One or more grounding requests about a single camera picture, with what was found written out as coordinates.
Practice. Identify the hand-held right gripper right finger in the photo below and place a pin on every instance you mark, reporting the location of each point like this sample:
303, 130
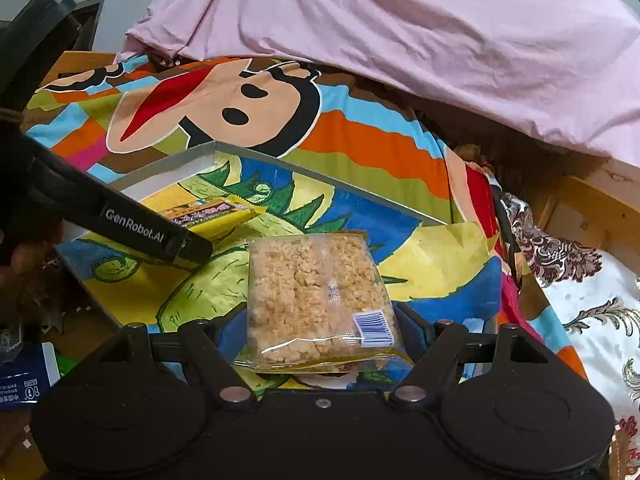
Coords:
411, 332

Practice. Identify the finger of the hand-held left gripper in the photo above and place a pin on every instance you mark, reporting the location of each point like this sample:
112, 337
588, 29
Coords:
194, 249

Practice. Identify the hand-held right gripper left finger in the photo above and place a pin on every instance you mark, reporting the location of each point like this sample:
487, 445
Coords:
231, 342

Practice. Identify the yellow green snack packet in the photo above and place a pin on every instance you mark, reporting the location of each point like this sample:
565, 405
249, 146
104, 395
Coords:
225, 215

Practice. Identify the grey metal tray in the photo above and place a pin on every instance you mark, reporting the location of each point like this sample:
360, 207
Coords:
165, 162

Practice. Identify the clear rice crisp packet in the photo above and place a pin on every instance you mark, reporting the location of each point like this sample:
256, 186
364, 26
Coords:
300, 290

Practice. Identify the blue snack packet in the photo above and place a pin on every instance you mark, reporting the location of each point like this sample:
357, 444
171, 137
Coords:
25, 380

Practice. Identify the person's left hand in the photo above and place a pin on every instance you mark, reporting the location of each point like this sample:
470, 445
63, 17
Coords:
22, 260

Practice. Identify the white floral quilt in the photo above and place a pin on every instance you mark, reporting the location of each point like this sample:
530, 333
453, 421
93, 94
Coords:
590, 280

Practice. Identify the printed cartoon blanket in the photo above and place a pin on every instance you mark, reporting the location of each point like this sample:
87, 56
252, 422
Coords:
350, 135

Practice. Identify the dark window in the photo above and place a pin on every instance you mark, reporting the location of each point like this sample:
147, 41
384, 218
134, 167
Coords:
90, 20

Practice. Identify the pink bed sheet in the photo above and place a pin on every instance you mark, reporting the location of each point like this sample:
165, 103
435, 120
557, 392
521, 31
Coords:
400, 35

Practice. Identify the wooden bed frame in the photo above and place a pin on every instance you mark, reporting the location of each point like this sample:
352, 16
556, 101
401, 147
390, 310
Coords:
590, 200

